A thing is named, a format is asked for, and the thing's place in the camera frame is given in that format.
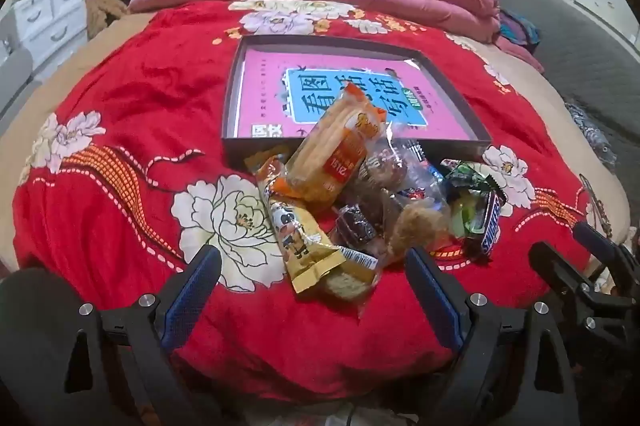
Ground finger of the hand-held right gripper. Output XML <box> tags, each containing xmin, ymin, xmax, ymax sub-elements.
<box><xmin>528</xmin><ymin>241</ymin><xmax>601</xmax><ymax>307</ymax></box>
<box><xmin>572</xmin><ymin>221</ymin><xmax>628</xmax><ymax>269</ymax></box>

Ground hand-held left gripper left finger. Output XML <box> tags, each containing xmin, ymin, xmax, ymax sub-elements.
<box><xmin>60</xmin><ymin>245</ymin><xmax>223</xmax><ymax>426</ymax></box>

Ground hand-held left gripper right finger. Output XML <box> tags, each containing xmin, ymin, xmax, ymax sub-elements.
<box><xmin>405</xmin><ymin>247</ymin><xmax>576</xmax><ymax>426</ymax></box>

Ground clear packet of floss cake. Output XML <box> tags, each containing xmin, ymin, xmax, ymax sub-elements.
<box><xmin>384</xmin><ymin>200</ymin><xmax>453</xmax><ymax>259</ymax></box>

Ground brown chocolate bar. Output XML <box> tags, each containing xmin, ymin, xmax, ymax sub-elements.
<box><xmin>462</xmin><ymin>190</ymin><xmax>505</xmax><ymax>257</ymax></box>

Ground clear packet of beige cake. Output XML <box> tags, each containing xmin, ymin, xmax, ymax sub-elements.
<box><xmin>320</xmin><ymin>248</ymin><xmax>380</xmax><ymax>305</ymax></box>

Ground yellow cartoon snack packet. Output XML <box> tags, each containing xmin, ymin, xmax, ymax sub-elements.
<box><xmin>256</xmin><ymin>157</ymin><xmax>347</xmax><ymax>295</ymax></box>

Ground dark green snack packet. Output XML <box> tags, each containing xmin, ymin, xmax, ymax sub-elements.
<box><xmin>441</xmin><ymin>160</ymin><xmax>495</xmax><ymax>207</ymax></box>

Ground clear packet of dates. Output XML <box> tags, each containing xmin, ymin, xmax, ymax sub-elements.
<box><xmin>350</xmin><ymin>138</ymin><xmax>418</xmax><ymax>207</ymax></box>

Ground orange rice cracker packet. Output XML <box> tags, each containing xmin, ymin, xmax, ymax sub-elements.
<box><xmin>286</xmin><ymin>84</ymin><xmax>387</xmax><ymax>213</ymax></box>

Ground grey shallow cardboard box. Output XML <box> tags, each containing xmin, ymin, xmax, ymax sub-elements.
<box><xmin>221</xmin><ymin>36</ymin><xmax>493</xmax><ymax>181</ymax></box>

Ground grey patterned cloth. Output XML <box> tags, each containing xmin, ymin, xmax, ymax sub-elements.
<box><xmin>565</xmin><ymin>102</ymin><xmax>617</xmax><ymax>169</ymax></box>

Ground red floral blanket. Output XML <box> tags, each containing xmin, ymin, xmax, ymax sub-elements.
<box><xmin>10</xmin><ymin>0</ymin><xmax>621</xmax><ymax>402</ymax></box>

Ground grey quilted headboard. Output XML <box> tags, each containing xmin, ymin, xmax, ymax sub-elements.
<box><xmin>482</xmin><ymin>0</ymin><xmax>640</xmax><ymax>187</ymax></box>

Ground pink and blue book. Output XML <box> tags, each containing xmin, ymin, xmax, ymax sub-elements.
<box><xmin>237</xmin><ymin>50</ymin><xmax>473</xmax><ymax>141</ymax></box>

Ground colourful folded clothes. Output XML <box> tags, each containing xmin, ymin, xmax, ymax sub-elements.
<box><xmin>497</xmin><ymin>8</ymin><xmax>542</xmax><ymax>56</ymax></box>

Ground brown fuzzy blanket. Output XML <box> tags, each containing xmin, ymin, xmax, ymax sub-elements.
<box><xmin>84</xmin><ymin>0</ymin><xmax>132</xmax><ymax>40</ymax></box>

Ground white drawer cabinet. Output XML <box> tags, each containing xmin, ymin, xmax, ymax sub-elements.
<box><xmin>11</xmin><ymin>0</ymin><xmax>90</xmax><ymax>62</ymax></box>

